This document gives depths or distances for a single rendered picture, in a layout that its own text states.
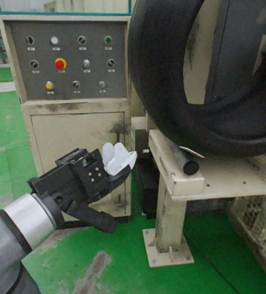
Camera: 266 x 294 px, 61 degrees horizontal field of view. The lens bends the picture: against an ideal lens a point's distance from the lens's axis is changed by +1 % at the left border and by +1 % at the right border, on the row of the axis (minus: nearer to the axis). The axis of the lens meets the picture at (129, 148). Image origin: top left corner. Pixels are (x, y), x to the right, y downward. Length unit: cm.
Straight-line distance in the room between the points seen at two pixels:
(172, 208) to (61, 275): 74
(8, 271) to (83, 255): 119
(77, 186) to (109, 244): 120
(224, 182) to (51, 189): 56
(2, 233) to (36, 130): 95
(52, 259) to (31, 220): 124
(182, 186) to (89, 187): 35
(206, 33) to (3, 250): 85
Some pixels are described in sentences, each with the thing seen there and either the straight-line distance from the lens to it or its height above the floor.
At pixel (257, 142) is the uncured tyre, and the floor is 98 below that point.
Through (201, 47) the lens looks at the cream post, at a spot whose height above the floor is 117.
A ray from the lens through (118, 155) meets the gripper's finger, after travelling 42.
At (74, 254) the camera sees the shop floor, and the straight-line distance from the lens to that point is 156.
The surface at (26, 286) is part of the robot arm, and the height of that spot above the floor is 91.
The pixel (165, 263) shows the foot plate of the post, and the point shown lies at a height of 1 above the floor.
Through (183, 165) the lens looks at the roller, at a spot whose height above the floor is 91.
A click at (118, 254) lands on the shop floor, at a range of 153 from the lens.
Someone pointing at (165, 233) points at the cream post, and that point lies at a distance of 138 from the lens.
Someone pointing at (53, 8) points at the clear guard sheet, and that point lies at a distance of 115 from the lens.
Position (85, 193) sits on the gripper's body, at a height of 100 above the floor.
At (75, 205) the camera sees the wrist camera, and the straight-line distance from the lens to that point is 38.
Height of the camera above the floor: 124
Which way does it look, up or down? 29 degrees down
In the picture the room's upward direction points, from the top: straight up
